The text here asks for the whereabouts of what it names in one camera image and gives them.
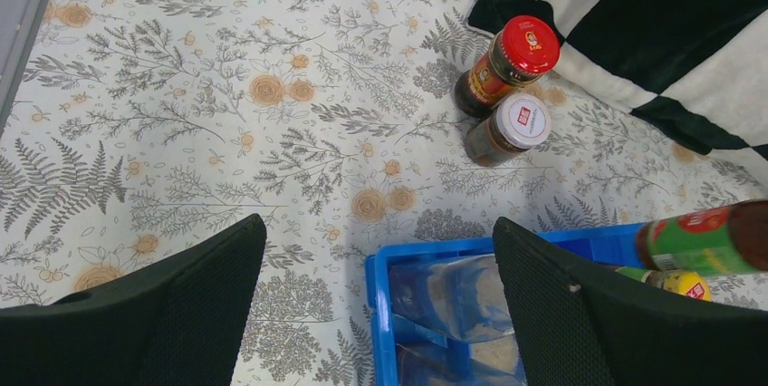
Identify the red lid chili jar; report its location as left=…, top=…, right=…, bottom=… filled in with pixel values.
left=454, top=15, right=561, bottom=118

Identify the sauce bottle yellow cap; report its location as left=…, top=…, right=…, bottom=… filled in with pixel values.
left=611, top=265, right=714, bottom=304
left=634, top=199, right=767, bottom=277

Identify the glass oil bottle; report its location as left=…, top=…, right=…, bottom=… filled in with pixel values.
left=389, top=254, right=514, bottom=343
left=396, top=335, right=528, bottom=385

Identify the black white checkered pillow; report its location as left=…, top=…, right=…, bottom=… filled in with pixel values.
left=468, top=0, right=767, bottom=165

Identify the blue divided plastic bin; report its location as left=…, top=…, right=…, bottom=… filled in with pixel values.
left=364, top=222, right=649, bottom=386

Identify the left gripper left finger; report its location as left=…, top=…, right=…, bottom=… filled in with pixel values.
left=1, top=214, right=266, bottom=385

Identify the white lid sauce jar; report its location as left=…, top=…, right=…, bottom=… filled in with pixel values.
left=464, top=93, right=552, bottom=168

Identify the floral fern tablecloth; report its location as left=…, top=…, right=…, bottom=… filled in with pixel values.
left=1, top=0, right=766, bottom=385

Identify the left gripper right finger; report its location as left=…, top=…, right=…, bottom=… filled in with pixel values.
left=493, top=217, right=767, bottom=385

